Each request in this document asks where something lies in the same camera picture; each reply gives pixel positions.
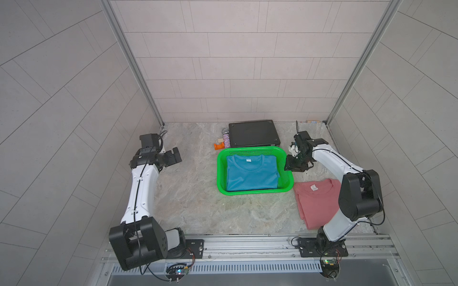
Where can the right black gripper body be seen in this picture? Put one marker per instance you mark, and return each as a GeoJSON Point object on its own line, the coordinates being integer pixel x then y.
{"type": "Point", "coordinates": [301, 164]}

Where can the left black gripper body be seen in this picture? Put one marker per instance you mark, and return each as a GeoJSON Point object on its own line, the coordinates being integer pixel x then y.
{"type": "Point", "coordinates": [171, 157]}

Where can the green plastic basket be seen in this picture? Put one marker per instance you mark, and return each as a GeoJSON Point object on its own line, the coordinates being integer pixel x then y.
{"type": "Point", "coordinates": [286, 181]}

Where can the pink t-shirt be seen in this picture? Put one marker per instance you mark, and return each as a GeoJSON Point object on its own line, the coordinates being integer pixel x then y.
{"type": "Point", "coordinates": [317, 201]}

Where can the blue t-shirt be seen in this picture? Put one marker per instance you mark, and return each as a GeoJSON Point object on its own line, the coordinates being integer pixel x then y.
{"type": "Point", "coordinates": [248, 173]}

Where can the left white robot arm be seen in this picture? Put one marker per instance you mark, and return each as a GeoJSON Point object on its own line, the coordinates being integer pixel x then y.
{"type": "Point", "coordinates": [139, 239]}

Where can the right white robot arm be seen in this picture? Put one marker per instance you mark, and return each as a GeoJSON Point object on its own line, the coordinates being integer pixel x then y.
{"type": "Point", "coordinates": [360, 196]}

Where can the black hard case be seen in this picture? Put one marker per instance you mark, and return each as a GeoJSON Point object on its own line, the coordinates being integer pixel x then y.
{"type": "Point", "coordinates": [258, 133]}

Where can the small orange object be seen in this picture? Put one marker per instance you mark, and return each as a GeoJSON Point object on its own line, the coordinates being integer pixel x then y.
{"type": "Point", "coordinates": [219, 146]}

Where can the purple patterned bottle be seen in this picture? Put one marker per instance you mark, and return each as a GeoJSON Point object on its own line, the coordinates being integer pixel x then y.
{"type": "Point", "coordinates": [226, 138]}

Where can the right green circuit board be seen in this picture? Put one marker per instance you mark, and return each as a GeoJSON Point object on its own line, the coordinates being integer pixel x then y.
{"type": "Point", "coordinates": [330, 268]}

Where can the green circuit board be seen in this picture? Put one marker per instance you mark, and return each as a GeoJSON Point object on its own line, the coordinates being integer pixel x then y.
{"type": "Point", "coordinates": [177, 271]}
{"type": "Point", "coordinates": [330, 268]}

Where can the left green circuit board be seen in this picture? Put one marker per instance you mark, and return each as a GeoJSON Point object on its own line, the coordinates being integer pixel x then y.
{"type": "Point", "coordinates": [177, 271]}

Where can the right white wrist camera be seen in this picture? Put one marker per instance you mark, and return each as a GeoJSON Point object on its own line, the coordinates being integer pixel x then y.
{"type": "Point", "coordinates": [296, 148]}

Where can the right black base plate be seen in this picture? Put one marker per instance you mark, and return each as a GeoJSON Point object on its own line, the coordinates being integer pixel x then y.
{"type": "Point", "coordinates": [307, 247]}

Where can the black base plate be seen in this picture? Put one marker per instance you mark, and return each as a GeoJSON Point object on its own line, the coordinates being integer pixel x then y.
{"type": "Point", "coordinates": [307, 247]}
{"type": "Point", "coordinates": [192, 248]}

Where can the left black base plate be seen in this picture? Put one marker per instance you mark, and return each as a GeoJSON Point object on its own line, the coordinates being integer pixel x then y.
{"type": "Point", "coordinates": [192, 248]}

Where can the aluminium mounting rail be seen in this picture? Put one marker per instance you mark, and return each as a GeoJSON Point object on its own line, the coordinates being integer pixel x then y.
{"type": "Point", "coordinates": [219, 248]}

